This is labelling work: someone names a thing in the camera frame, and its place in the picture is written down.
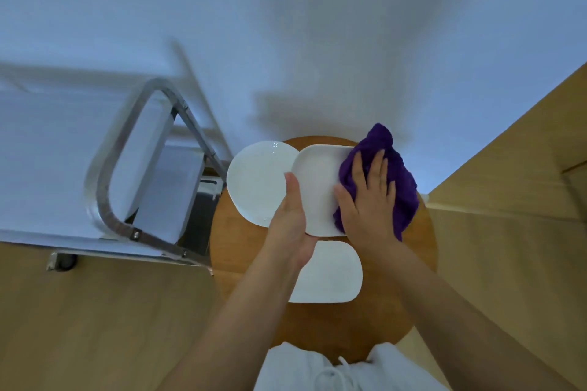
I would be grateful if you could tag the person's right hand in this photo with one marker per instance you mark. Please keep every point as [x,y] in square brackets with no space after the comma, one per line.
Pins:
[371,221]

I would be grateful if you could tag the person's left hand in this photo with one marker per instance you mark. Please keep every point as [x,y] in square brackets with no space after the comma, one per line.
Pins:
[289,230]

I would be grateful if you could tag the purple cleaning cloth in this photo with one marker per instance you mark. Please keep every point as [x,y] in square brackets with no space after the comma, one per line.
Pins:
[406,189]

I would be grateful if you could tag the white oblong serving plate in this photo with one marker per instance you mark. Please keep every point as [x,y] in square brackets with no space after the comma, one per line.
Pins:
[316,184]
[335,276]

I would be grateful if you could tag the stack of white round plates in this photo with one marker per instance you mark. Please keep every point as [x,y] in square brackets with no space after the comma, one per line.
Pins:
[257,180]

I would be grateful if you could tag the steel three-tier cart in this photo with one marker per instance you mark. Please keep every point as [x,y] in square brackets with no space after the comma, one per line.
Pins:
[46,166]

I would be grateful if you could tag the person's left forearm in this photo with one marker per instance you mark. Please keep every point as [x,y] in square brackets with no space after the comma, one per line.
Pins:
[229,335]

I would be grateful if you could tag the person's right forearm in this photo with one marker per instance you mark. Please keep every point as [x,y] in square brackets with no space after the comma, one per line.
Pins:
[468,331]

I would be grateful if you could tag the person's white garment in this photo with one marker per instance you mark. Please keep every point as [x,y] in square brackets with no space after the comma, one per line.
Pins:
[284,370]

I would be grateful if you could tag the round wooden side table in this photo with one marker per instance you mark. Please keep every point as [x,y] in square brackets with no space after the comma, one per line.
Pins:
[394,303]

